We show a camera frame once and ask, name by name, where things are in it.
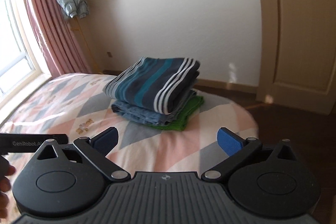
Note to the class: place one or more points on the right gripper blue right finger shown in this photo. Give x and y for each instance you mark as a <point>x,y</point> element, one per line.
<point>229,142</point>

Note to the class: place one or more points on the pink grey checkered bedsheet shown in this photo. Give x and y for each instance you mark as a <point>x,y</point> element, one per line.
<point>76,105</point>

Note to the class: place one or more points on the folded green knit garment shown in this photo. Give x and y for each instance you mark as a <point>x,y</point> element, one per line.
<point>181,121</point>

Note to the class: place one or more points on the navy teal striped sweater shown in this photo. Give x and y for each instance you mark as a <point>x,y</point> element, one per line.
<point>157,85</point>

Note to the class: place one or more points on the cream wooden door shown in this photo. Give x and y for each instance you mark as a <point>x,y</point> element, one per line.
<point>298,54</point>

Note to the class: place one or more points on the folded blue denim jeans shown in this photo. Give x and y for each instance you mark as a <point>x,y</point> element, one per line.
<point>149,117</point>

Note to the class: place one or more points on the person's left hand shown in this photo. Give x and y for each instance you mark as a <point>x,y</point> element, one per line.
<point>5,187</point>

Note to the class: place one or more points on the window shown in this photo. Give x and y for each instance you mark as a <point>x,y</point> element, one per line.
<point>23,67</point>

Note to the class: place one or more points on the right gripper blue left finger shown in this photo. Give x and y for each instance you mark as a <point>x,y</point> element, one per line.
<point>105,141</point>

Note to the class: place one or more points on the pink curtain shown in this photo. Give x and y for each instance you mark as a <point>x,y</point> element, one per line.
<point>57,42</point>

